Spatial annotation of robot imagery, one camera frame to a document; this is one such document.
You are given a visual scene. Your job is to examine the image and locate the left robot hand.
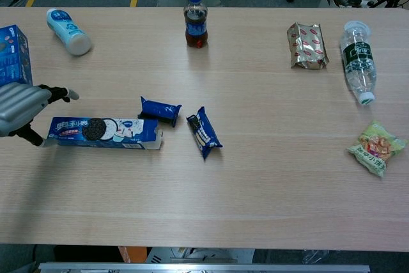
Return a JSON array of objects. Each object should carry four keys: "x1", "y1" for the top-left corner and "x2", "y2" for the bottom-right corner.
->
[{"x1": 0, "y1": 81, "x2": 81, "y2": 148}]

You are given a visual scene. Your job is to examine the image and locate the long blue Oreo box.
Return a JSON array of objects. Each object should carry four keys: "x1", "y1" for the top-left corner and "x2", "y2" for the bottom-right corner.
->
[{"x1": 47, "y1": 116, "x2": 164, "y2": 151}]

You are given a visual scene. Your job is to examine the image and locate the blue cookie sleeve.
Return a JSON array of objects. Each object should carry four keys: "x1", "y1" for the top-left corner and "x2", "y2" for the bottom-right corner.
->
[
  {"x1": 137, "y1": 96, "x2": 182, "y2": 128},
  {"x1": 186, "y1": 106, "x2": 224, "y2": 161}
]

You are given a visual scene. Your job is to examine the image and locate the white milk drink bottle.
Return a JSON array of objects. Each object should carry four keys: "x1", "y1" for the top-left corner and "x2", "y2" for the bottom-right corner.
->
[{"x1": 46, "y1": 8, "x2": 93, "y2": 56}]

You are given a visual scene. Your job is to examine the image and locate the orange panel under table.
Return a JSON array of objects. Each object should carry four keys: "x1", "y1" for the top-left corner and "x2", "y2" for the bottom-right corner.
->
[{"x1": 118, "y1": 246, "x2": 148, "y2": 263}]

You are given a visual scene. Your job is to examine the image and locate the cola bottle blue cap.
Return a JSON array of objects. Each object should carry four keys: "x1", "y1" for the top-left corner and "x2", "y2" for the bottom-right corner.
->
[{"x1": 183, "y1": 0, "x2": 208, "y2": 48}]

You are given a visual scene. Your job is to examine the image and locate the white device under table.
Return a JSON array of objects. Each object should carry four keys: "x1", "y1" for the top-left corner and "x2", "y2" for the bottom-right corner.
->
[{"x1": 145, "y1": 247, "x2": 256, "y2": 264}]

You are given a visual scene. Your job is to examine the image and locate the gold foil snack packet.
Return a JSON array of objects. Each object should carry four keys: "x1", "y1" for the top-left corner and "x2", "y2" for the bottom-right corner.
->
[{"x1": 286, "y1": 22, "x2": 330, "y2": 70}]

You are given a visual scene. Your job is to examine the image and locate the clear water bottle green label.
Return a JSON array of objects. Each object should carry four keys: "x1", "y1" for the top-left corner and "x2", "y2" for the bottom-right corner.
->
[{"x1": 339, "y1": 20, "x2": 377, "y2": 106}]

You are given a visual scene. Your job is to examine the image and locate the green snack bag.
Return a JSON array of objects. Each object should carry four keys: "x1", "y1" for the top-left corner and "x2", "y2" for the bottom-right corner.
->
[{"x1": 346, "y1": 120, "x2": 409, "y2": 178}]

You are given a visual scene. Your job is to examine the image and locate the aluminium rail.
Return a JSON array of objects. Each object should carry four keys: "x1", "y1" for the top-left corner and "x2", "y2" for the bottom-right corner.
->
[{"x1": 38, "y1": 262, "x2": 371, "y2": 273}]

